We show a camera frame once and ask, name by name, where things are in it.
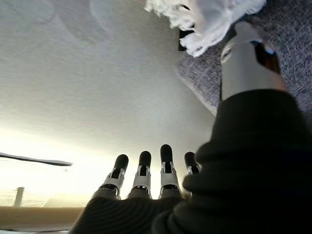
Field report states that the dark robot right hand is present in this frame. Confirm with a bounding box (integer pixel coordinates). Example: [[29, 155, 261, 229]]
[[69, 21, 312, 234]]

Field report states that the white fringed square cushion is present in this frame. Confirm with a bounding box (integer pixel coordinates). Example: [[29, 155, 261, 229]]
[[144, 0, 268, 58]]

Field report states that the grey upholstered tub armchair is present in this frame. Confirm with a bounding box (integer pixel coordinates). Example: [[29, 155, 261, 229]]
[[174, 0, 312, 117]]

